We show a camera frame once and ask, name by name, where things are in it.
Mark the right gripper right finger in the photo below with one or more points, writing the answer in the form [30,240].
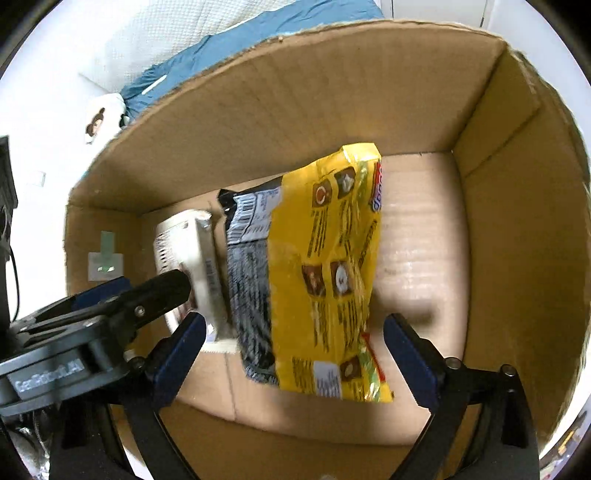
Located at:
[503,443]

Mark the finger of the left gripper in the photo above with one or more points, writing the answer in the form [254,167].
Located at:
[151,299]

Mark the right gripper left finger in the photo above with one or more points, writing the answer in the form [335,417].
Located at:
[87,445]

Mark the white biscuit box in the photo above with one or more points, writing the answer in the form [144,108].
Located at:
[185,242]

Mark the yellow black noodle packet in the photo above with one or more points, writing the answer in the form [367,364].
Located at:
[302,253]

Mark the white bear print pillow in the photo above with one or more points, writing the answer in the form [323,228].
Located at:
[98,120]

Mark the cardboard box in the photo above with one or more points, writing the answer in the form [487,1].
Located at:
[425,170]

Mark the white quilted headboard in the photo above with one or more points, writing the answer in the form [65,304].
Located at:
[121,39]

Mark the blue bed sheet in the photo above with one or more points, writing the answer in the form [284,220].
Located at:
[160,79]

